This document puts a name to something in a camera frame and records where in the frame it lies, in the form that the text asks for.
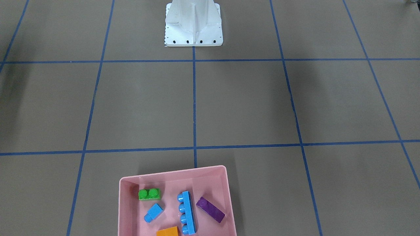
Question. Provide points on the long blue four-stud block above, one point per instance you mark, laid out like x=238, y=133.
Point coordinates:
x=187, y=217

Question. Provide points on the orange sloped block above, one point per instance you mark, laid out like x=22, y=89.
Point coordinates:
x=170, y=231

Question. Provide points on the green two-stud block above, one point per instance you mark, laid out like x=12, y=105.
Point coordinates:
x=149, y=194

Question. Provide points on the pink plastic box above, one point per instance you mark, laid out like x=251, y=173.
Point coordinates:
x=208, y=182

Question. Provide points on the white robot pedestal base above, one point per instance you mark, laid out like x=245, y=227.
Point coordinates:
x=193, y=23

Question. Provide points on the purple sloped block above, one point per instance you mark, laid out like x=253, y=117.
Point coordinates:
x=210, y=209

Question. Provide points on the small blue single-stud block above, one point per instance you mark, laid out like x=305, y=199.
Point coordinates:
x=155, y=211

